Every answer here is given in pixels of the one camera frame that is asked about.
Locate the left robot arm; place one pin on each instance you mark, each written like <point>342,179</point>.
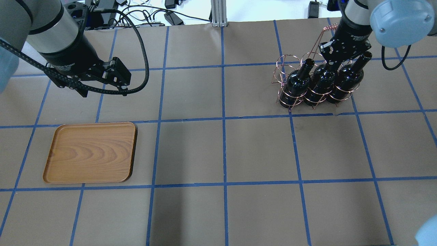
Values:
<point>50,36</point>

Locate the black power adapter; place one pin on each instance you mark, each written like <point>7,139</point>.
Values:
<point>313,9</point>

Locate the wooden tray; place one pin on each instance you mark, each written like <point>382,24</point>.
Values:
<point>91,153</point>

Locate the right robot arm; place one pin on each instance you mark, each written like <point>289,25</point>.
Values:
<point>395,23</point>

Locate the black wine bottle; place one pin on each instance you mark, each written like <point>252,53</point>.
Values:
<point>321,84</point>
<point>293,91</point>
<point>348,79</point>

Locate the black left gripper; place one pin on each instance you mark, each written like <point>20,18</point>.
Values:
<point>72,54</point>

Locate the copper wire bottle basket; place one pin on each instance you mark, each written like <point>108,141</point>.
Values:
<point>287,63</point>

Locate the aluminium frame post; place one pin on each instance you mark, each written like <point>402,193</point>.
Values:
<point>219,15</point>

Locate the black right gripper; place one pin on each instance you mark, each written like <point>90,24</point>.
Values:
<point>355,33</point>

